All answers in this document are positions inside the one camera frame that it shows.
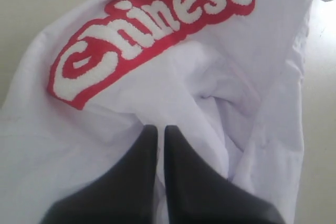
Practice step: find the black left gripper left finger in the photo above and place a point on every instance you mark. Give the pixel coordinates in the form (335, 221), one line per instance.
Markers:
(124, 194)

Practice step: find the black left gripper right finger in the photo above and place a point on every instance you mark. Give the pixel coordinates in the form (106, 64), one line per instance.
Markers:
(195, 193)

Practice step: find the white t-shirt red Chinese logo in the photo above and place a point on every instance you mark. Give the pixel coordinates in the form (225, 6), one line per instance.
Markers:
(228, 73)

